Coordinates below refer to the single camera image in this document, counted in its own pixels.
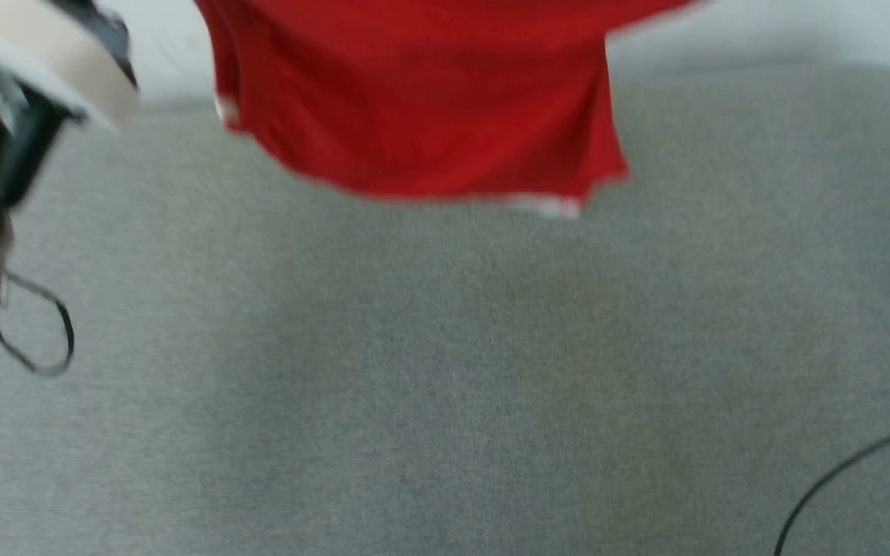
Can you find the red garment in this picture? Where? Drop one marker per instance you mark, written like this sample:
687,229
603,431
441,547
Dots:
422,100

